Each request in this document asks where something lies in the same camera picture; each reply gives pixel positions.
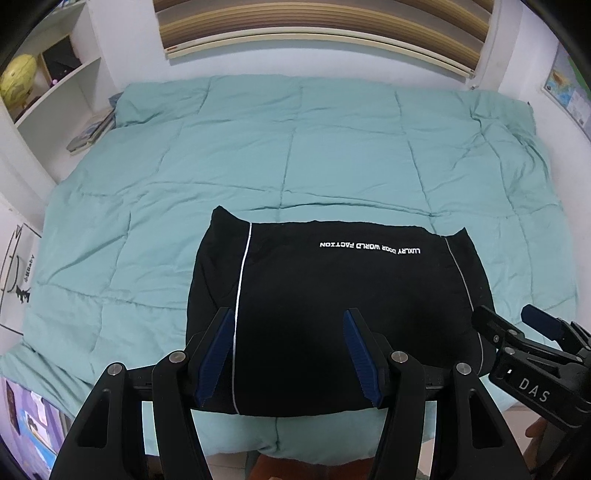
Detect black picture frame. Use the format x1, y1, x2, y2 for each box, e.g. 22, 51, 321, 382
39, 33, 79, 81

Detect white bookshelf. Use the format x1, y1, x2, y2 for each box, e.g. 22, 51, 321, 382
0, 0, 116, 158

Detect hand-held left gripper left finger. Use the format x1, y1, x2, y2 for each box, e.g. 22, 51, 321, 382
48, 307, 236, 480

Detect wooden bed frame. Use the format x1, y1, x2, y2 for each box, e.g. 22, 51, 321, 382
252, 455, 384, 480

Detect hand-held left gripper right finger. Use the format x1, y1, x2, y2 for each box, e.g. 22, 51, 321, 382
342, 308, 534, 480

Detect teal quilted blanket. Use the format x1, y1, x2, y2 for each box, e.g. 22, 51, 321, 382
0, 74, 580, 462

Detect striped window blind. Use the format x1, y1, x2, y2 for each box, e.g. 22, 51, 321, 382
152, 0, 492, 77

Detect white poster black drawing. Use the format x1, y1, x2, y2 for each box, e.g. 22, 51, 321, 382
0, 222, 44, 333

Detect purple printed sheet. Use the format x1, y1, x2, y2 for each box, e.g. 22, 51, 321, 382
0, 376, 70, 476

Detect person's right hand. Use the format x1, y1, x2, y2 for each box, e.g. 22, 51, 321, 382
525, 421, 550, 480

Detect wall map poster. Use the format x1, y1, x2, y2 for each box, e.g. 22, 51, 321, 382
544, 44, 591, 125

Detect black jacket with reflective stripes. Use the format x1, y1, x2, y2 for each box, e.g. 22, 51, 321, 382
186, 206, 497, 416

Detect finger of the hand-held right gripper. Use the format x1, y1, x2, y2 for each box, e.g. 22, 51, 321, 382
472, 305, 526, 356
521, 305, 591, 360

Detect yellow globe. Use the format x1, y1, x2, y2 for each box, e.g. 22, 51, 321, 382
0, 54, 37, 112

